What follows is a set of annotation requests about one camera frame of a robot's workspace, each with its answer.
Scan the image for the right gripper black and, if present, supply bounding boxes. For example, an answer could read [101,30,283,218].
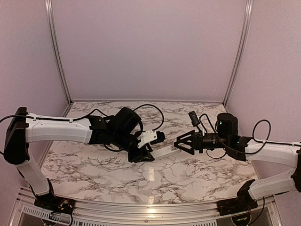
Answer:
[174,129,230,155]

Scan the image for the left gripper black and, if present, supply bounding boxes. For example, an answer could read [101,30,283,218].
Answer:
[112,129,155,163]

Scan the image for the white remote control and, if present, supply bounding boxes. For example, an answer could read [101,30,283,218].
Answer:
[151,146,181,160]

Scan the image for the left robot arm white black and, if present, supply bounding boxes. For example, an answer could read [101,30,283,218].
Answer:
[2,107,157,210]

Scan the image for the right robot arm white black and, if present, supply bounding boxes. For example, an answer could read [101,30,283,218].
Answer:
[174,113,301,211]

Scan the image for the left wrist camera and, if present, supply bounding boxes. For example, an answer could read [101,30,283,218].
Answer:
[137,130,166,148]

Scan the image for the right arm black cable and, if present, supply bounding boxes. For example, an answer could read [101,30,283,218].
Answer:
[198,113,301,160]

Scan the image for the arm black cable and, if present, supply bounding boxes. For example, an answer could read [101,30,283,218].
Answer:
[0,104,165,156]
[198,113,301,160]

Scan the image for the right aluminium frame post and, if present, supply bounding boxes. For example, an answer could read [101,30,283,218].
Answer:
[223,0,254,106]

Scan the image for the aluminium frame post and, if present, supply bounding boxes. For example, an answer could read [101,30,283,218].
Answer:
[223,0,254,106]
[45,0,72,104]

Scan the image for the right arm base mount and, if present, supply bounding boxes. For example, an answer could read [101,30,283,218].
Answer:
[217,194,258,216]

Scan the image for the front aluminium rail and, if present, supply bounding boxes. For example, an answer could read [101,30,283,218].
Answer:
[8,187,283,226]

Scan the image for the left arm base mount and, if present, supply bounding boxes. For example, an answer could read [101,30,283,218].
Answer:
[34,196,75,215]

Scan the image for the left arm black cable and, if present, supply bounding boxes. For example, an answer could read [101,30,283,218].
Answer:
[0,104,165,156]

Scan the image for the left aluminium frame post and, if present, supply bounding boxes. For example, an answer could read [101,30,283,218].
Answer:
[45,0,72,104]

